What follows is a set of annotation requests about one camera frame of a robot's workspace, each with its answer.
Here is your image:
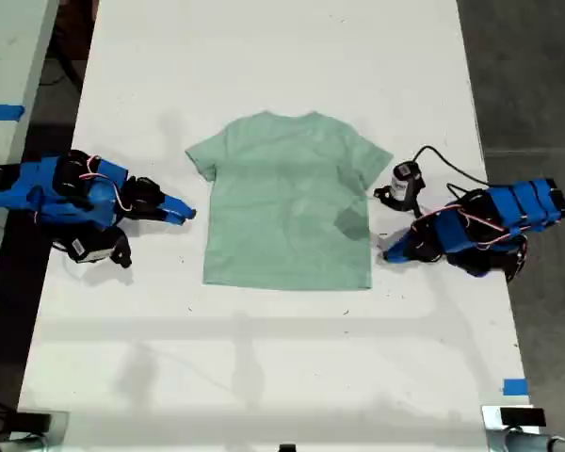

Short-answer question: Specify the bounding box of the pale green T-shirt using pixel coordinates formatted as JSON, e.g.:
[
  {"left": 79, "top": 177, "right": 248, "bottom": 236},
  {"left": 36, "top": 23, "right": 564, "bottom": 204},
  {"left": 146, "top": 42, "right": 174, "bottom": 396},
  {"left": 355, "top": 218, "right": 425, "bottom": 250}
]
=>
[{"left": 184, "top": 110, "right": 396, "bottom": 291}]

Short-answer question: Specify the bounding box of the short blue tape strip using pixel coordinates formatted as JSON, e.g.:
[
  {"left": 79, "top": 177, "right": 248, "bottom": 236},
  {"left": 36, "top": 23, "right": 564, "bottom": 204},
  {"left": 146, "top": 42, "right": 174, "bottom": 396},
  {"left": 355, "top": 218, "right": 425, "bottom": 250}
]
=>
[{"left": 502, "top": 377, "right": 530, "bottom": 397}]

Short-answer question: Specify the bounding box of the white side table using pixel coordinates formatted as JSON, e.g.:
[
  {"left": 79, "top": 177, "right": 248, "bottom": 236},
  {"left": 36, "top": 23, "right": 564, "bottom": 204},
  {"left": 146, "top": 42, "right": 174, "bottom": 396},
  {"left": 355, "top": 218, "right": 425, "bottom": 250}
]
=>
[{"left": 0, "top": 0, "right": 61, "bottom": 302}]

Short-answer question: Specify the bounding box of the small black box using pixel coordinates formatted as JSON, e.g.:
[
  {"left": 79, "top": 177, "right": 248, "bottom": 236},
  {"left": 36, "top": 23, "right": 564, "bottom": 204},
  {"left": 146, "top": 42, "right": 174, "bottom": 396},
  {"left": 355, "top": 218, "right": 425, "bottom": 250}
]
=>
[
  {"left": 14, "top": 412, "right": 54, "bottom": 435},
  {"left": 499, "top": 407, "right": 547, "bottom": 428}
]

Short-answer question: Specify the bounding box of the red white servo wire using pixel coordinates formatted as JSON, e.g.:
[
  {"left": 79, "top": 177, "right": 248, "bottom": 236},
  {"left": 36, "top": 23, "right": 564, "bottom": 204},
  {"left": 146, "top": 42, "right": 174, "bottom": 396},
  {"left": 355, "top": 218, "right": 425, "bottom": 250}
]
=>
[
  {"left": 85, "top": 153, "right": 129, "bottom": 214},
  {"left": 416, "top": 209, "right": 529, "bottom": 251}
]

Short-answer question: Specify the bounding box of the short black camera stalk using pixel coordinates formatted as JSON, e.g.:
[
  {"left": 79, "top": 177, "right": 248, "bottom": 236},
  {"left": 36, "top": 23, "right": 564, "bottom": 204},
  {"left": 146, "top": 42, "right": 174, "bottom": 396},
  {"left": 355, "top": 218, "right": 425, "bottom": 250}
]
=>
[
  {"left": 373, "top": 186, "right": 424, "bottom": 218},
  {"left": 107, "top": 227, "right": 135, "bottom": 270}
]

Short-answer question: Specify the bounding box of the black camera box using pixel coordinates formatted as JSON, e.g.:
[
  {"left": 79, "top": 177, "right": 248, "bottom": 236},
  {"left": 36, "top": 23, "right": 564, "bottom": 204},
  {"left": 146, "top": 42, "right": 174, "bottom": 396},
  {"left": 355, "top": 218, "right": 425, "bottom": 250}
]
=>
[
  {"left": 389, "top": 160, "right": 428, "bottom": 202},
  {"left": 66, "top": 233, "right": 118, "bottom": 266}
]

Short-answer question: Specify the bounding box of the black camera cable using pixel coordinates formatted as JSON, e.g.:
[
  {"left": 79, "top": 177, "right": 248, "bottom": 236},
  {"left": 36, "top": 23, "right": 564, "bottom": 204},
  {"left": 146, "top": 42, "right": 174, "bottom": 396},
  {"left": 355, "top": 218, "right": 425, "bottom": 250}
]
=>
[{"left": 412, "top": 144, "right": 491, "bottom": 187}]

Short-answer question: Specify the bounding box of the black floor cable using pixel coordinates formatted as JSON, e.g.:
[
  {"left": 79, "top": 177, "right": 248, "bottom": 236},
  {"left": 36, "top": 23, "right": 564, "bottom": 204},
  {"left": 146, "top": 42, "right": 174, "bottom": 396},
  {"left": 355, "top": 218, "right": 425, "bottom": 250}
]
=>
[{"left": 40, "top": 0, "right": 98, "bottom": 89}]

